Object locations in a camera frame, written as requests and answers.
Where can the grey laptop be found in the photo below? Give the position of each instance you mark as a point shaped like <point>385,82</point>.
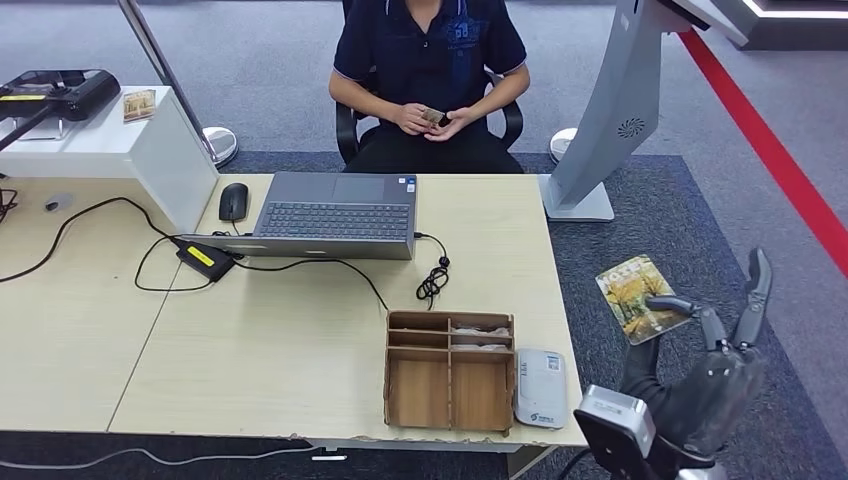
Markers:
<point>331,222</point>

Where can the grey kiosk stand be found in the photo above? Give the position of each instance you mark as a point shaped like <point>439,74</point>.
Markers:
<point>615,99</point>

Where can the person's right hand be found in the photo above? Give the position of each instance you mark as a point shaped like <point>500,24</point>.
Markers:
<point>411,119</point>

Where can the brown wooden organizer box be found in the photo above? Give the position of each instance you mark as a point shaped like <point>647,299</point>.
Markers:
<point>417,394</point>

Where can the wrapped card in organizer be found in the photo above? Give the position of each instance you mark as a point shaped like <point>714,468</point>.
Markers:
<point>480,346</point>
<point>482,330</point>

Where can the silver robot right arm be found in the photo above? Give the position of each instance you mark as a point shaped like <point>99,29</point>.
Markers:
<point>702,474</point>

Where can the dark display platform light strip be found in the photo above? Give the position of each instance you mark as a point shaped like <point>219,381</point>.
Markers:
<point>795,33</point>

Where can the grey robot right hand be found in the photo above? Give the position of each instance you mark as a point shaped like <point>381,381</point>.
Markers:
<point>715,404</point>

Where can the black power adapter yellow label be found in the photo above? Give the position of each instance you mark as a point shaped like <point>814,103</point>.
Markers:
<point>204,260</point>

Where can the white cabinet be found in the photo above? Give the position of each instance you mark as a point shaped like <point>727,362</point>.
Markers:
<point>98,152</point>

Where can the chrome stanchion pole with base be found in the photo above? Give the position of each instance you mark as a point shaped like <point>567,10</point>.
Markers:
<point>220,144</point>

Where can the person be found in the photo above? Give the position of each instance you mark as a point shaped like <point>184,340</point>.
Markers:
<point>430,60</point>

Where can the black terminal device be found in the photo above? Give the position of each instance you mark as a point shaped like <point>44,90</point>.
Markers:
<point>91,93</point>

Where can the small picture card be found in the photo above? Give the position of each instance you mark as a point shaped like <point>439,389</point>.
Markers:
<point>139,105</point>

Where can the room key card autumn print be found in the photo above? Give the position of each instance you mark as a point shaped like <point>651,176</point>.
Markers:
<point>636,298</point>

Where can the black computer mouse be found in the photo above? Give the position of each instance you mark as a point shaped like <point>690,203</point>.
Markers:
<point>233,202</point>

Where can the chrome stanchion base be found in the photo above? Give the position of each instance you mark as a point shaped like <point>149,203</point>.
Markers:
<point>562,146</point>

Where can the wrist camera with black bracket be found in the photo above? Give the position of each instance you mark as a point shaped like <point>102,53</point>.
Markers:
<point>616,417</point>

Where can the black office chair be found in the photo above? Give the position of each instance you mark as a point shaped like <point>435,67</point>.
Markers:
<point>346,132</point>

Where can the person's right forearm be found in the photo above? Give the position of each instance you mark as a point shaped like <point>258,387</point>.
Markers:
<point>361,99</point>

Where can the white card reader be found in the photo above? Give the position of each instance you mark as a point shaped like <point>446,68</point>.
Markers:
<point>540,391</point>

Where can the person's left hand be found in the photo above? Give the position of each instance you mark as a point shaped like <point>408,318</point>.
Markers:
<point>456,124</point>

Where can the person's left forearm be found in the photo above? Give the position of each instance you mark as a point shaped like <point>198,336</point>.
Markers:
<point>500,96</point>

